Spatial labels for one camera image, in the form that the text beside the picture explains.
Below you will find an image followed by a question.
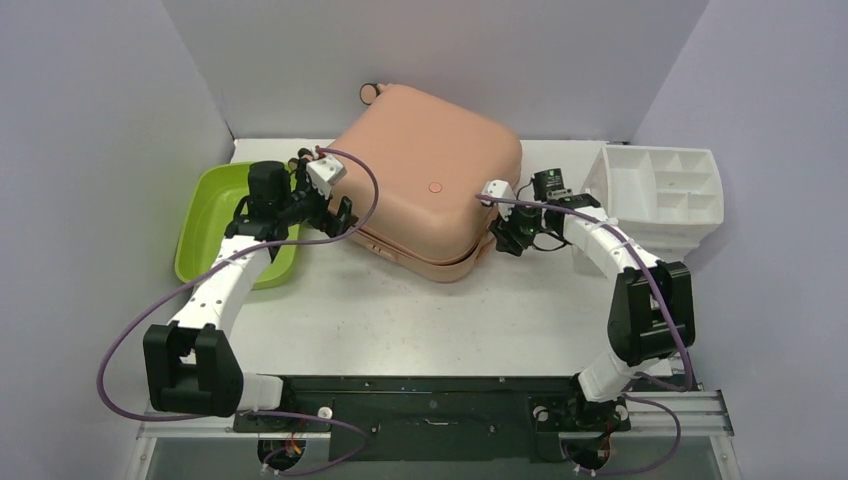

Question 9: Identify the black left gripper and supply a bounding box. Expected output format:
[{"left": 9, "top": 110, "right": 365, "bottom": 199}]
[{"left": 277, "top": 160, "right": 357, "bottom": 239}]

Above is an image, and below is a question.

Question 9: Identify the pink hard-shell suitcase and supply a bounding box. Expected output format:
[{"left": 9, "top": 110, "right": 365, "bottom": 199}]
[{"left": 326, "top": 84, "right": 523, "bottom": 283}]

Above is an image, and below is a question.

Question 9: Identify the green plastic tray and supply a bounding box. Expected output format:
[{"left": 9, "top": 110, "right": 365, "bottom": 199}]
[{"left": 174, "top": 162, "right": 301, "bottom": 291}]

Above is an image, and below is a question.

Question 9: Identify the white plastic drawer organizer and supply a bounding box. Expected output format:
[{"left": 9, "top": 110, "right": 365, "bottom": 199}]
[{"left": 580, "top": 144, "right": 724, "bottom": 261}]

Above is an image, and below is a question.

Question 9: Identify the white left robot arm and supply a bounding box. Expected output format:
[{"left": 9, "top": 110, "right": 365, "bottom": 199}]
[{"left": 142, "top": 155, "right": 357, "bottom": 430}]

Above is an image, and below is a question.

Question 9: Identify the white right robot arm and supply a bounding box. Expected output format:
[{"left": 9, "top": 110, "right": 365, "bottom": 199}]
[{"left": 478, "top": 169, "right": 695, "bottom": 427}]

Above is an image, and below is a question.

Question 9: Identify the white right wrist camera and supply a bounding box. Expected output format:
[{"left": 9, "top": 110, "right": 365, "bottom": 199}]
[{"left": 478, "top": 180, "right": 516, "bottom": 220}]

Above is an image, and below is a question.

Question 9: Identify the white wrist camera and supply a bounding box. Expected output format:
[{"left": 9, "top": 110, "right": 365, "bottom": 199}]
[
  {"left": 306, "top": 155, "right": 347, "bottom": 199},
  {"left": 478, "top": 180, "right": 516, "bottom": 220}
]

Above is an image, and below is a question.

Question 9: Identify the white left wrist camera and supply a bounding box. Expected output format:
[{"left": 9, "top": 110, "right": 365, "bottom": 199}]
[{"left": 306, "top": 155, "right": 347, "bottom": 199}]

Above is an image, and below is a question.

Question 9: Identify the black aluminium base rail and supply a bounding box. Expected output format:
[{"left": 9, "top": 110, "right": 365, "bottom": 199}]
[{"left": 132, "top": 376, "right": 737, "bottom": 479}]

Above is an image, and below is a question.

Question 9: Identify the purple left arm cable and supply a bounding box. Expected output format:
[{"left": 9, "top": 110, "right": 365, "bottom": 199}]
[{"left": 96, "top": 145, "right": 381, "bottom": 478}]

